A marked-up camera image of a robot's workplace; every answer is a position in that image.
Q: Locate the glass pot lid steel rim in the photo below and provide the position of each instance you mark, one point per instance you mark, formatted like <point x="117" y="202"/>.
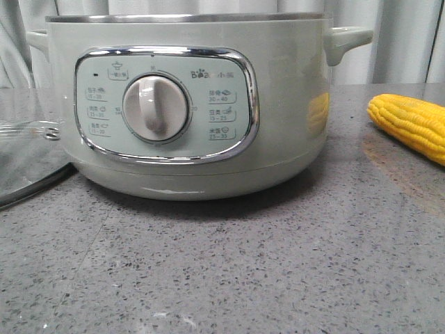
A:
<point x="32" y="159"/>

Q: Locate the yellow corn cob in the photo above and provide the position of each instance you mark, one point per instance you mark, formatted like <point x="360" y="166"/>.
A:
<point x="416" y="123"/>

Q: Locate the pale green electric cooking pot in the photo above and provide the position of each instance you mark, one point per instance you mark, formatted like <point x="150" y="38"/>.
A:
<point x="193" y="107"/>

